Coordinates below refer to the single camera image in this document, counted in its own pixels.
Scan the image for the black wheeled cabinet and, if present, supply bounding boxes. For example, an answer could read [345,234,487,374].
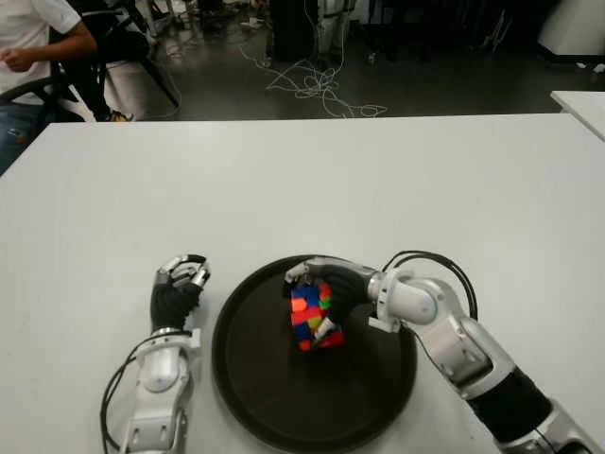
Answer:
[271,0,322,61]

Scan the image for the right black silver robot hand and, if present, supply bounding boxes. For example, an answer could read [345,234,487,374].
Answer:
[282,256,379,349]

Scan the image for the seated person in white shirt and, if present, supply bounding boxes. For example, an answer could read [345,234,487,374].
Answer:
[0,0,99,176]

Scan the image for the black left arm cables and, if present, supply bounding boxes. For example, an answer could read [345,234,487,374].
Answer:
[101,338,152,450]

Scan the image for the tangled white floor cable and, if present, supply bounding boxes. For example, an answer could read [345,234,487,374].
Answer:
[240,42,389,118]

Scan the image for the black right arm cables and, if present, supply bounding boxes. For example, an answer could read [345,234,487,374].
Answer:
[381,250,479,323]

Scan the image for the dark brown round plate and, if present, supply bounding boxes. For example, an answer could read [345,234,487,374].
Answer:
[211,253,420,454]

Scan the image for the black armrest office chair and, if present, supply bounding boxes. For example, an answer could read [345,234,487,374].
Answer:
[0,78,89,124]

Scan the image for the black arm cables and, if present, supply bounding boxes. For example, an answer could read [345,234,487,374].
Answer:
[381,250,479,323]
[101,338,152,450]

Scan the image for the white side table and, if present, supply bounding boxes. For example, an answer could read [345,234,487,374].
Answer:
[550,90,605,143]

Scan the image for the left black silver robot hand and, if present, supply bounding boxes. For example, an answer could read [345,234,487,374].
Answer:
[149,253,213,332]

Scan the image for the multicoloured Rubik's cube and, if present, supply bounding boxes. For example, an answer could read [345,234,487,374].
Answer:
[289,282,346,354]

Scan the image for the white cabinet with black base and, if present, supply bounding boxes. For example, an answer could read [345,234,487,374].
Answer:
[536,0,605,62]

